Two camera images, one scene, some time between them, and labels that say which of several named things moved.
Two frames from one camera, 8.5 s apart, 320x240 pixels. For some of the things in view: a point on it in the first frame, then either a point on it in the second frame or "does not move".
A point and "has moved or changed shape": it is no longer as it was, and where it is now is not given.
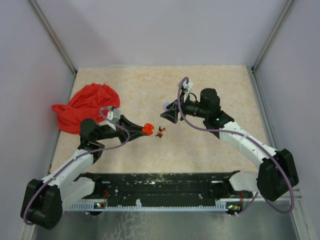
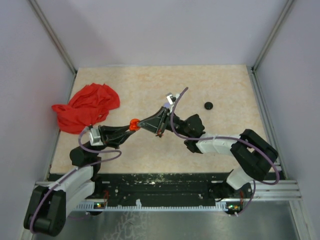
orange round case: x=147 y=129 has moved or changed shape
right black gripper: x=172 y=113 to x=153 y=123
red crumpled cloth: x=86 y=104 does not move
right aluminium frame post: x=288 y=4 does not move
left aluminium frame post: x=53 y=35 does not move
